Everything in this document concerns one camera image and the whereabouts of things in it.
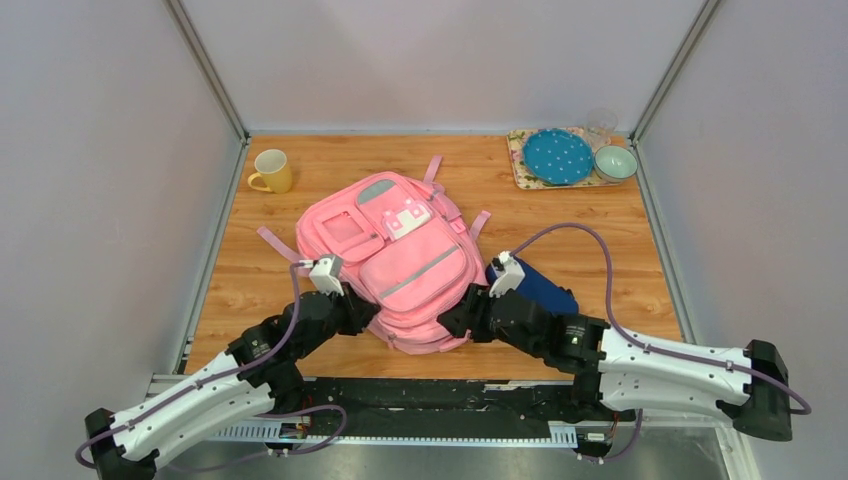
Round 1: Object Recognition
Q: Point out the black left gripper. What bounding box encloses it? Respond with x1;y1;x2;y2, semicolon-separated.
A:
296;281;382;359

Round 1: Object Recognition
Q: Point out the pink student backpack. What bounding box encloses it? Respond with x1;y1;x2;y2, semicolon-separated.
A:
257;155;490;355

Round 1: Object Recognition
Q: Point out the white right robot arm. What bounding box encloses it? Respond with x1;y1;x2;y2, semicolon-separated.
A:
438;284;792;442

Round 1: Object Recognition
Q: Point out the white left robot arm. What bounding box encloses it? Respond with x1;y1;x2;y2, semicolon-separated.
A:
75;284;380;479

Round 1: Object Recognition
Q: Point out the blue glasses case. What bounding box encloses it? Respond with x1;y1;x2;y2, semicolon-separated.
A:
481;257;579;321

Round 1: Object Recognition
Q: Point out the floral placemat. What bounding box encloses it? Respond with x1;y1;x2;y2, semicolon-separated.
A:
506;129;615;190

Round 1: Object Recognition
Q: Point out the yellow mug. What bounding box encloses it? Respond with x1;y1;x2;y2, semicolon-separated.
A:
247;149;293;194

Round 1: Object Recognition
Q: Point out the blue polka dot plate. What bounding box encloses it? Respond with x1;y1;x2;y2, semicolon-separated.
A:
521;128;594;186

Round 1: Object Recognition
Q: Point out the pale green bowl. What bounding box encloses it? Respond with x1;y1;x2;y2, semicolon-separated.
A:
594;145;638;184

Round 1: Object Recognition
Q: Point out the clear drinking glass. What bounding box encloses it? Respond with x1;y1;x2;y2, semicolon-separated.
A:
584;108;618;144

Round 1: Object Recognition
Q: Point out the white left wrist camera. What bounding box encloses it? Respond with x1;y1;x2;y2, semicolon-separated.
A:
300;254;345;296

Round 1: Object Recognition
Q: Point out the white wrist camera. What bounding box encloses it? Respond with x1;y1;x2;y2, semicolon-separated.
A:
300;254;345;296
489;251;525;298

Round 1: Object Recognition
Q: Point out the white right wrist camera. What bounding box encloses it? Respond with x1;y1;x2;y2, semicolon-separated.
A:
489;251;525;298

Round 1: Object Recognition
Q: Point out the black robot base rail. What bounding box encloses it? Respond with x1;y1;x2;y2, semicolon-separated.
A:
271;377;636;440

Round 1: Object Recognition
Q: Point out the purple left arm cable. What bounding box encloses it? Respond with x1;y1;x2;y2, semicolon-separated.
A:
74;261;349;472

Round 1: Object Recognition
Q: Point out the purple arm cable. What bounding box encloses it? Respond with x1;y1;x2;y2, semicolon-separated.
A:
74;261;349;472
510;222;814;465

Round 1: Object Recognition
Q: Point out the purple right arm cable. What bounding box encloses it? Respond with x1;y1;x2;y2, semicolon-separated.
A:
510;222;814;465

